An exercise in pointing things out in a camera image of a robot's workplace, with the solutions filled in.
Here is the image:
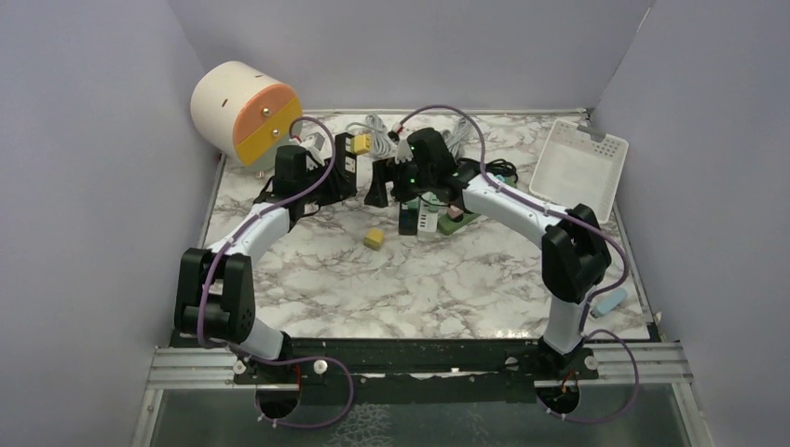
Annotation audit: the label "white power strip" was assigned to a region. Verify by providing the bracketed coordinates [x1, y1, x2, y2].
[417, 206, 441, 241]

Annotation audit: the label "black power strip green ports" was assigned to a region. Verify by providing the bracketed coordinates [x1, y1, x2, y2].
[334, 131, 357, 188]

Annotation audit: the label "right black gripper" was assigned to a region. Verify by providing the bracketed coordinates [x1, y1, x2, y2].
[364, 155, 434, 210]

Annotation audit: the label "light blue small device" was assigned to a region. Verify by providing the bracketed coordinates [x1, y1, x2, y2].
[589, 288, 628, 318]

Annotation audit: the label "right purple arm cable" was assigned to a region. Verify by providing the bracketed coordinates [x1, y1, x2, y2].
[394, 104, 643, 426]

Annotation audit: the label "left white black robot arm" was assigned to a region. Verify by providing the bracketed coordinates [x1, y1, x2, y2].
[174, 144, 358, 383]

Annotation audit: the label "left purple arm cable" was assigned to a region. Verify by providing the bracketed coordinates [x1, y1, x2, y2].
[195, 115, 356, 430]

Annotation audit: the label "pink usb charger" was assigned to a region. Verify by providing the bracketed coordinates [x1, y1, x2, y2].
[446, 205, 465, 222]

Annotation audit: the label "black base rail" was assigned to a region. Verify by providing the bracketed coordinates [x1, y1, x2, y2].
[148, 333, 661, 406]

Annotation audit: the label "green round-socket power strip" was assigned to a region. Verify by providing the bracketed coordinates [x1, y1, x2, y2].
[436, 212, 479, 236]

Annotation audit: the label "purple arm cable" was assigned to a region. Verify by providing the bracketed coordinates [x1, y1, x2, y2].
[195, 115, 356, 430]
[394, 104, 643, 426]

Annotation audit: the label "white plastic basket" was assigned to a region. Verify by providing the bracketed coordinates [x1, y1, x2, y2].
[529, 118, 629, 224]

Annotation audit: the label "yellow plug adapter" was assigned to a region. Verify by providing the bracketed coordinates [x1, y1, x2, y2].
[362, 228, 386, 251]
[350, 134, 373, 155]

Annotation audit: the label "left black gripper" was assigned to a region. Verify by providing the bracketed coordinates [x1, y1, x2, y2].
[297, 156, 356, 206]

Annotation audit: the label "cream round drawer cabinet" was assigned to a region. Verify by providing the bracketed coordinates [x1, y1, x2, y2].
[189, 61, 303, 171]

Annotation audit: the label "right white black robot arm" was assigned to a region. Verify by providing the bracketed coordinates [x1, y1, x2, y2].
[364, 128, 611, 379]

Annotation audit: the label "black power strip blue ports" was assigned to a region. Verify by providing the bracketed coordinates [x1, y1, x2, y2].
[398, 202, 419, 236]

